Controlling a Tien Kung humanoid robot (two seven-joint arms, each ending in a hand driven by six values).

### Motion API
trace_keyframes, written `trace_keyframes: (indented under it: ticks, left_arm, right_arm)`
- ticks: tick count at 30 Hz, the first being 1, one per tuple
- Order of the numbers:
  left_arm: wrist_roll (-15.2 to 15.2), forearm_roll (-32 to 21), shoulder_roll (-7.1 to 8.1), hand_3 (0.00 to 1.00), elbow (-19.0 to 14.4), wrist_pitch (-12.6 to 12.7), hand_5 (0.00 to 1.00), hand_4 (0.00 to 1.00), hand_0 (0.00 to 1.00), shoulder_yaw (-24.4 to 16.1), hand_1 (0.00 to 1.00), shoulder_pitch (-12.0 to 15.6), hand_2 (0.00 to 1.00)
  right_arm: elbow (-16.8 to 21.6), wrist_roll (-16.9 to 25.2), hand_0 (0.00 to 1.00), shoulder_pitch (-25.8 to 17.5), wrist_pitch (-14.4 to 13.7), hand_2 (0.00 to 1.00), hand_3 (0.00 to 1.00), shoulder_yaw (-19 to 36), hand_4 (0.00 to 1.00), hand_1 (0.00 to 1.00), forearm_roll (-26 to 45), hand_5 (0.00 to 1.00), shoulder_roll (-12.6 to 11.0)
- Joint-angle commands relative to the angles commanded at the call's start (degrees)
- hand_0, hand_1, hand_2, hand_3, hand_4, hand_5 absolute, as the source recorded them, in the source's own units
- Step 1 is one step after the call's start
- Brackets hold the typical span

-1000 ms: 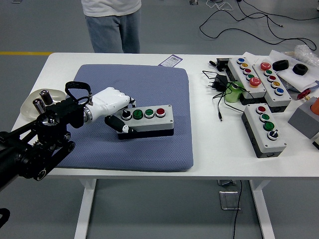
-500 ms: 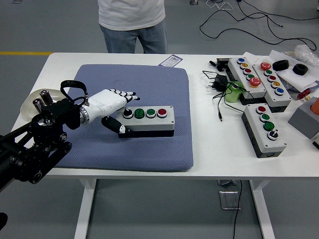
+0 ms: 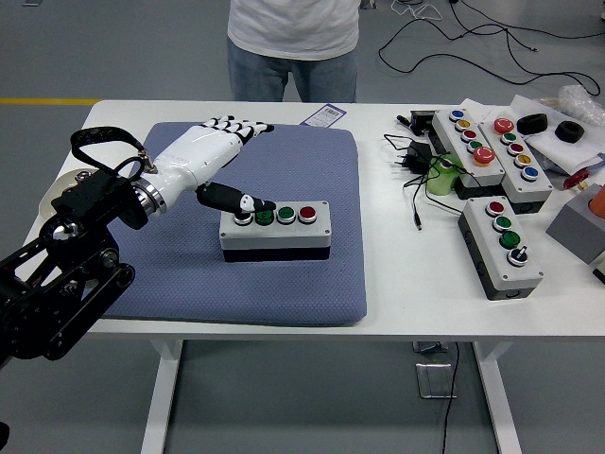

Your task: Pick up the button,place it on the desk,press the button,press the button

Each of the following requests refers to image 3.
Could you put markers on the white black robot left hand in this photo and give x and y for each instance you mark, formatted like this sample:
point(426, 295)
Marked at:
point(198, 151)

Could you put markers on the grey four-control button box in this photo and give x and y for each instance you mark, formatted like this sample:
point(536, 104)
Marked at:
point(283, 236)
point(520, 279)

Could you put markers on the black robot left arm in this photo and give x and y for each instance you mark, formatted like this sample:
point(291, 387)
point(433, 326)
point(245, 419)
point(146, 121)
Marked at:
point(71, 265)

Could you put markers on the five-button box, mushroom near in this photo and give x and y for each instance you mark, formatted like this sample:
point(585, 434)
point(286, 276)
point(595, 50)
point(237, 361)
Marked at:
point(487, 177)

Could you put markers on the five-button box, mushroom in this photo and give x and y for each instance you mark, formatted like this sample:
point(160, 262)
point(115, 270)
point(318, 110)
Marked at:
point(534, 189)
point(487, 177)

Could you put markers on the five-button box, mushroom far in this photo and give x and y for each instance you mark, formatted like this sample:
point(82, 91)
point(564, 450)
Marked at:
point(534, 189)

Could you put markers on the purple barcode label card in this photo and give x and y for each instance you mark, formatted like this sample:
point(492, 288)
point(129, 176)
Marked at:
point(323, 115)

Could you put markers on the white shallow plate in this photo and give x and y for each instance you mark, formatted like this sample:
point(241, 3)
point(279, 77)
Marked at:
point(63, 182)

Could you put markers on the person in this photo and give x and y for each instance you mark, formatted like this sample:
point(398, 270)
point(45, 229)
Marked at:
point(293, 38)

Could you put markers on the blue-grey padded mat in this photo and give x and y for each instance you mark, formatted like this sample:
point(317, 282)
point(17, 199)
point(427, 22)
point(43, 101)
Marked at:
point(293, 293)

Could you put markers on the black power adapter plug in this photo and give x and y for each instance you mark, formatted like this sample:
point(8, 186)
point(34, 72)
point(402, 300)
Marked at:
point(418, 153)

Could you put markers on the small black device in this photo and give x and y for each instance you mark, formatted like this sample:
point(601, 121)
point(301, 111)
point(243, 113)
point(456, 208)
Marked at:
point(420, 120)

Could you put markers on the light green plastic piece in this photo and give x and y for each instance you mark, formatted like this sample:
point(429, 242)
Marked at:
point(442, 184)

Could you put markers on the white table leg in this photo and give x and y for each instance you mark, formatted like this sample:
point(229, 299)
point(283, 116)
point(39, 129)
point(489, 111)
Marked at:
point(160, 402)
point(498, 402)

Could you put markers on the silver floor socket plate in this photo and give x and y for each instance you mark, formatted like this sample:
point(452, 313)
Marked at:
point(432, 380)

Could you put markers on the large white paper sheet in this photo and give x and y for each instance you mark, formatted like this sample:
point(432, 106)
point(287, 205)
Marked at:
point(562, 153)

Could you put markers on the red handwheel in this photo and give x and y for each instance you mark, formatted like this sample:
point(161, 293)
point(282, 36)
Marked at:
point(577, 179)

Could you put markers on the grey block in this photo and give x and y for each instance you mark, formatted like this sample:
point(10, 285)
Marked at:
point(574, 227)

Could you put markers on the clear bubble wrap bag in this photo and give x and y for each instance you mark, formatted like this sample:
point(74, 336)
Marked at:
point(579, 101)

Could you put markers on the orange object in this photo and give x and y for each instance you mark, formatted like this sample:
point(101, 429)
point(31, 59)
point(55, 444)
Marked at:
point(598, 201)

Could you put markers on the silver metal bracket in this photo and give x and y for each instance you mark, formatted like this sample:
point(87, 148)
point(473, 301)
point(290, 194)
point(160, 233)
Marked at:
point(427, 347)

